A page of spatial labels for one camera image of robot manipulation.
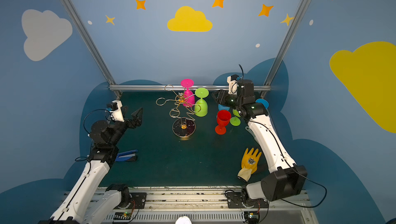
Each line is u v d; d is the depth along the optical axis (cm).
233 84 65
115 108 60
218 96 68
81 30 84
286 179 40
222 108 93
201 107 88
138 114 68
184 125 101
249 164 85
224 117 90
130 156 88
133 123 66
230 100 64
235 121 105
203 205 74
